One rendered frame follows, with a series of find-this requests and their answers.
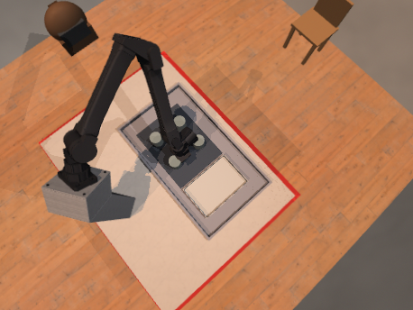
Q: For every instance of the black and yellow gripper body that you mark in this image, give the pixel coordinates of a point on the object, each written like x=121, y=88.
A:
x=180, y=156

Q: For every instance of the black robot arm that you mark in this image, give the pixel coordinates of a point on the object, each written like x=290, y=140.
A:
x=80, y=143

